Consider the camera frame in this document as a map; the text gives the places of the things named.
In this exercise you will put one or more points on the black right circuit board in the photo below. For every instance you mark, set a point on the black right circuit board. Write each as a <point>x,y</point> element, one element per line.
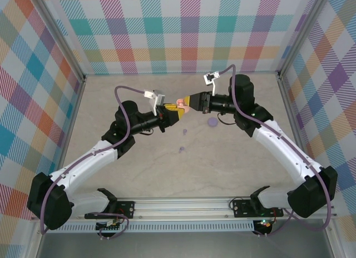
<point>264,224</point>

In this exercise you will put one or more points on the purple earbud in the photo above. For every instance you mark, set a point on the purple earbud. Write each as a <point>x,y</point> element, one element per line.
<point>184,131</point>
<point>181,149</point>

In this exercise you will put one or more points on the black left circuit board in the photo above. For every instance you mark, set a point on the black left circuit board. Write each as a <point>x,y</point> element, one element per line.
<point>108,227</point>

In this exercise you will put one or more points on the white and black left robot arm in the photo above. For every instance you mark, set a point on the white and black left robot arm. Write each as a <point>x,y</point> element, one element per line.
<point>83,164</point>

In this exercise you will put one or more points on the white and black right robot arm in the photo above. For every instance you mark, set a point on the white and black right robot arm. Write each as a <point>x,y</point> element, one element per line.
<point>278,149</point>

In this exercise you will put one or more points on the aluminium right side rail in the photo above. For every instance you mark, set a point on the aluminium right side rail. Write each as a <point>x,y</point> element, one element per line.
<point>283,91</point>

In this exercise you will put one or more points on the pink earbud charging case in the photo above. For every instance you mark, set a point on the pink earbud charging case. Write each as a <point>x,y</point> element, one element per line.
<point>181,103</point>

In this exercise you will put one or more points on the aluminium right upright post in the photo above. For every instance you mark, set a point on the aluminium right upright post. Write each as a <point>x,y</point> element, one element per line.
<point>300,35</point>

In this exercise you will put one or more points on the purple earbud charging case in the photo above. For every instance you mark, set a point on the purple earbud charging case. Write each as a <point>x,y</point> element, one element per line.
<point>213,122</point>

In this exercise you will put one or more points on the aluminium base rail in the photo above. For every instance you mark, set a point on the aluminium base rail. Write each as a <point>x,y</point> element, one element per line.
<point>180,206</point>

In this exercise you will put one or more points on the aluminium left side rail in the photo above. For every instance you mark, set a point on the aluminium left side rail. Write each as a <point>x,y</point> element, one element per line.
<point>73,116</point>

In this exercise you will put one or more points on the aluminium upright post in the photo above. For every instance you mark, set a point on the aluminium upright post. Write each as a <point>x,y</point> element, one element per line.
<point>300,35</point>
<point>59,35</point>

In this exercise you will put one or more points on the aluminium left upright post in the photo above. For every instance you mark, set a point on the aluminium left upright post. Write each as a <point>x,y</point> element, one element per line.
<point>59,35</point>

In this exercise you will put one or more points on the black circuit board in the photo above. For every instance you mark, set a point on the black circuit board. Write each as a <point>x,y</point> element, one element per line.
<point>108,227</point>
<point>264,224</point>

